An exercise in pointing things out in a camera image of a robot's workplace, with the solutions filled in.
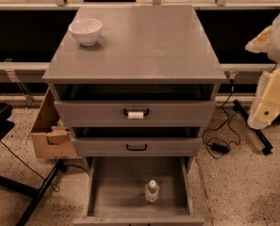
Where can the grey drawer cabinet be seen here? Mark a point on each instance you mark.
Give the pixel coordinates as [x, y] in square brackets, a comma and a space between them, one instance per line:
[156, 53]

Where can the grey open bottom drawer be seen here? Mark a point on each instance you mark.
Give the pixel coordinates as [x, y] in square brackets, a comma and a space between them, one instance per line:
[117, 193]

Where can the black stand left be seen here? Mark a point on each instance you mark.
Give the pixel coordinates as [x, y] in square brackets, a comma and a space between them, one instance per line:
[18, 163]

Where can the clear plastic bottle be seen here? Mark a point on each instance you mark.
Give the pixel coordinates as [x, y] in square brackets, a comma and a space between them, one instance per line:
[151, 191]

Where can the white tape on handle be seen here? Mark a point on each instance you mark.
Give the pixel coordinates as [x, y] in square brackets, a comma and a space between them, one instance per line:
[135, 115]

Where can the brown cardboard box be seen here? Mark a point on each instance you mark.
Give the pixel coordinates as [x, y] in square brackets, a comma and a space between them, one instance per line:
[50, 139]

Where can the grey middle drawer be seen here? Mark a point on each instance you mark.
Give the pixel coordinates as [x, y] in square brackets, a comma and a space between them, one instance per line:
[176, 146]

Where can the white ceramic bowl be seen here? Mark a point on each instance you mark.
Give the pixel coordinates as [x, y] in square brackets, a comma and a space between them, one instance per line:
[86, 31]

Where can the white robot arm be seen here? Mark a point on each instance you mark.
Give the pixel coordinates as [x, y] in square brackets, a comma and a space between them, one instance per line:
[266, 105]

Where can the grey top drawer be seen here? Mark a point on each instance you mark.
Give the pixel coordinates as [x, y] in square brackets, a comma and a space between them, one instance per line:
[114, 113]

